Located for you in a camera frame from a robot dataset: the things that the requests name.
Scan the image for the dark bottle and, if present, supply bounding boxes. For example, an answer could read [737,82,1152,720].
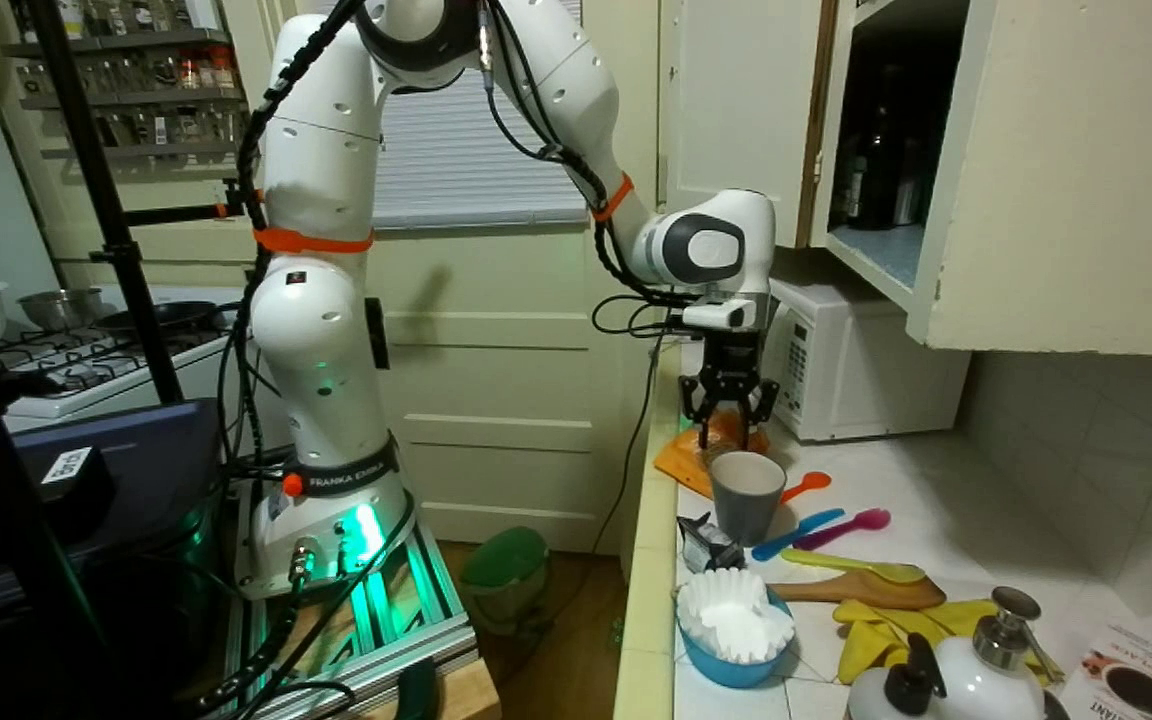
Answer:
[842,61,936,231]

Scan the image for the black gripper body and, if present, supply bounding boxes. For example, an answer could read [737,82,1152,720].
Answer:
[687,327,777,393]

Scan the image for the white kettle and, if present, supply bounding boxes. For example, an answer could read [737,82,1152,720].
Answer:
[844,612,1073,720]

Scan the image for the black cable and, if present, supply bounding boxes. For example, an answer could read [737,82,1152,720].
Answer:
[589,330,677,558]

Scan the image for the cream panel door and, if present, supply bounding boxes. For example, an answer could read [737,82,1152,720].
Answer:
[362,222,667,553]

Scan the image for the black tripod stand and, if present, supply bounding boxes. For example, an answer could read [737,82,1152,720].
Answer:
[13,0,227,409]

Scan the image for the black box with label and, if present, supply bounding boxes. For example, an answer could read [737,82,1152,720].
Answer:
[30,442,119,538]

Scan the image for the white coffee filter stack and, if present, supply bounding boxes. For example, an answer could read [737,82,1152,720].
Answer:
[673,563,798,666]

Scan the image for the green bucket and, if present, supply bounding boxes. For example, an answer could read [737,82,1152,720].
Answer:
[456,524,555,641]

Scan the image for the blue bowl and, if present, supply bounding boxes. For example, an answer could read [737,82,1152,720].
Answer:
[677,594,800,690]

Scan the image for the gas stove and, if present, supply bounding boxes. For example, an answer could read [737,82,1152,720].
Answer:
[0,294,266,433]

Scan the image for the wooden spoon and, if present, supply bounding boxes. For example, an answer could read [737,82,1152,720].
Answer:
[769,566,953,614]

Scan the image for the white microwave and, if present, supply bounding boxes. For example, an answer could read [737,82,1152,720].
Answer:
[758,277,976,447]

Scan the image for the pink plastic spoon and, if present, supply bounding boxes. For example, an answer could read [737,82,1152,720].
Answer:
[791,504,897,555]

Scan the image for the yellow-green plastic spoon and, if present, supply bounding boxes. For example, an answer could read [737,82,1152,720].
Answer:
[777,543,936,592]

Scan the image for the white window blind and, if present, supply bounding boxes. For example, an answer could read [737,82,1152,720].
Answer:
[369,63,593,241]

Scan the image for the cream cabinet door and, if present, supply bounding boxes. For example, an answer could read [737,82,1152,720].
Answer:
[905,0,1152,358]

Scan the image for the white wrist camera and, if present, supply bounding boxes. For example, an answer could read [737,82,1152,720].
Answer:
[673,294,761,334]

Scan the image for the spice shelf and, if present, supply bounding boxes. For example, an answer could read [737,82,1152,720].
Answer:
[0,0,258,179]

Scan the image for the cream open cabinet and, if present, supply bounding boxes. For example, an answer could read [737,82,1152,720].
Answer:
[809,0,974,314]

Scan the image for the grey mug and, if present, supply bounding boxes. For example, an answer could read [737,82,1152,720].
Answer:
[708,447,791,546]

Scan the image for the black and silver packet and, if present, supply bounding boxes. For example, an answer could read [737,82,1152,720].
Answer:
[673,509,751,576]

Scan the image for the Starbucks coffee packet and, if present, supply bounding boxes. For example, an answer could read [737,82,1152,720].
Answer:
[1075,618,1152,720]

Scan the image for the metal scoop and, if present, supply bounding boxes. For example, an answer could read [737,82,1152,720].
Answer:
[988,582,1073,688]

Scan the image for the orange plastic spoon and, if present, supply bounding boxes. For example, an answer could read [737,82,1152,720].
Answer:
[777,468,836,509]

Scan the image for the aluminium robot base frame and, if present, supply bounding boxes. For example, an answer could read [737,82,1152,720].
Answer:
[232,504,489,720]

